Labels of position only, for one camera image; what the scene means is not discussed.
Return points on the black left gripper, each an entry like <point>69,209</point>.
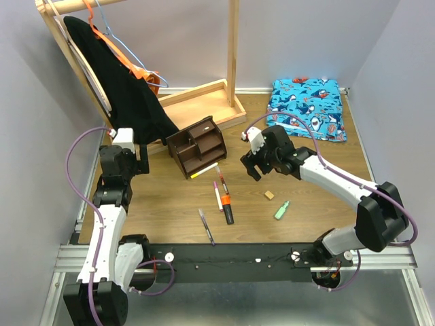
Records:
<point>140,166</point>

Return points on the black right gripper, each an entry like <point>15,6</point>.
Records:
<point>249,160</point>

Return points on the red clear pen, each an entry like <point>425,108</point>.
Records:
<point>220,174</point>

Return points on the yellow capped white marker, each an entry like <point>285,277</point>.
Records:
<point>204,170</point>

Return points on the orange black highlighter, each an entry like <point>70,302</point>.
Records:
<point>227,209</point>

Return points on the purple capped white marker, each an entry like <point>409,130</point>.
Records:
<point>217,195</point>

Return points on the purple clear gel pen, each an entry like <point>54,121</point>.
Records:
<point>204,221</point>

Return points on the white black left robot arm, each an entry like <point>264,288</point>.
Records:
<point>99,295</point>

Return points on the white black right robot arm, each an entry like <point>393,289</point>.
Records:
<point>343,200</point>

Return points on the small wooden block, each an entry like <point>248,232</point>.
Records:
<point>269,195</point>

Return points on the green highlighter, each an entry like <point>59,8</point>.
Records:
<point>282,210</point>

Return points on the dark brown wooden desk organizer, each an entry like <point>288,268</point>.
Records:
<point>197,146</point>

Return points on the black garment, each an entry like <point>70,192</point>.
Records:
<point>133,104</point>

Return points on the orange hanger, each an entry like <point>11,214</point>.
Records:
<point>152,78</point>

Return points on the blue shark print cloth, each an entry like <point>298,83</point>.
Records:
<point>316,103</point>

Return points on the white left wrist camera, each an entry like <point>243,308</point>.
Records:
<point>123,137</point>

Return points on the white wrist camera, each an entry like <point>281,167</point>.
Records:
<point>255,138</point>
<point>123,137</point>

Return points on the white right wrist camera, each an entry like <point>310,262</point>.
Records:
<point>255,138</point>

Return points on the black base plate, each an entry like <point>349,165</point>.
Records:
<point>245,262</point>

